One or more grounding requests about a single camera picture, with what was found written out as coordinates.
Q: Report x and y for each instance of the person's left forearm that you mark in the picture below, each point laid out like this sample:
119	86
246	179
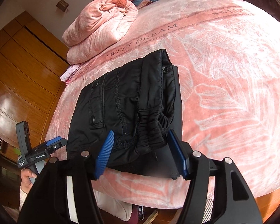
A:
24	194

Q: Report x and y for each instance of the black padded pants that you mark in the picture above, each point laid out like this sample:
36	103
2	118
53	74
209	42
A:
121	98

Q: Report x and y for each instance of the wooden wardrobe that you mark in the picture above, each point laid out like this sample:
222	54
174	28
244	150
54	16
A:
18	86

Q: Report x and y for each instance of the brown wall lamp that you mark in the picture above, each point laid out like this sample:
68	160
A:
62	5

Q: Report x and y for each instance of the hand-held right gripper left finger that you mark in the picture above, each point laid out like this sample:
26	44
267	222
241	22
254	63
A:
105	154

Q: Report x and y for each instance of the bed with pink floral bedspread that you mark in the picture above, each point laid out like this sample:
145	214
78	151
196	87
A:
224	74

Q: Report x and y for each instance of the person's left hand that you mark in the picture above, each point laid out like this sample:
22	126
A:
25	179

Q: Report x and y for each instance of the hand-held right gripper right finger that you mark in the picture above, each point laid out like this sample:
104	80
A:
178	156

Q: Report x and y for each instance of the pink white knit cloth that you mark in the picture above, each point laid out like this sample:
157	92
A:
68	73

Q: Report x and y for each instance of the folded pink quilt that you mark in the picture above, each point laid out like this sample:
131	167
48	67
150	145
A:
98	23

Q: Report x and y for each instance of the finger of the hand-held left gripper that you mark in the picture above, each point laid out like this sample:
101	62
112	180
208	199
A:
56	143

